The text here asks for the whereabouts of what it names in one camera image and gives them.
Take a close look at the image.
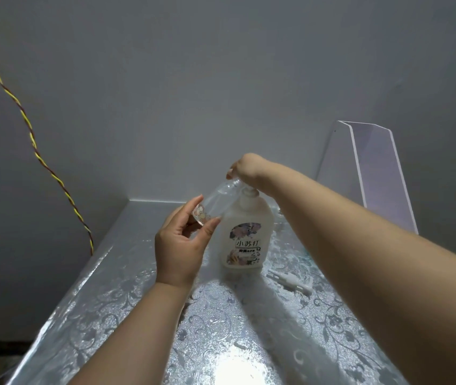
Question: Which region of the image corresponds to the person's right hand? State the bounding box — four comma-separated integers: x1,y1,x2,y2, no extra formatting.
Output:
226,153,278,195

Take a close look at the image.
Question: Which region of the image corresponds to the person's left hand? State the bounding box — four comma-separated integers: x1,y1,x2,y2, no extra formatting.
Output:
154,195,223,290

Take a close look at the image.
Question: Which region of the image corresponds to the small clear plastic bottle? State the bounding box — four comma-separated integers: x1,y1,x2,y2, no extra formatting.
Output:
192,177,241,227

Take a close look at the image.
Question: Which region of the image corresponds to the white hand soap bottle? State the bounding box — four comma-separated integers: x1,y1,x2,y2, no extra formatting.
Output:
219,186,275,271

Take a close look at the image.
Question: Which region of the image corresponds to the person's left forearm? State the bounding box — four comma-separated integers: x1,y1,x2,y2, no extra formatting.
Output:
68,281,196,385

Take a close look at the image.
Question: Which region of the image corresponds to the person's right forearm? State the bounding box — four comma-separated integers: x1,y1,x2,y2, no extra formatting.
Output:
267,162,456,385

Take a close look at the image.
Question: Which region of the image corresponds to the white spray pump head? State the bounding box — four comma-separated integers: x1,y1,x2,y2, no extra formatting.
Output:
266,268,314,297

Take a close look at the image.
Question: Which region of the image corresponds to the silver floral table cover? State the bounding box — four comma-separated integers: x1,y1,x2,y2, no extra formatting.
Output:
6,199,410,385

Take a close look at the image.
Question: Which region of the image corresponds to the clear acrylic stand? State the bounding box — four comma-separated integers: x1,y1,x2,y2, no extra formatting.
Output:
315,120,419,236

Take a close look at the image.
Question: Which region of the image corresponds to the yellow and red twisted cable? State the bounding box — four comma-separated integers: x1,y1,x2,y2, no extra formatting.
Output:
0,35,95,256

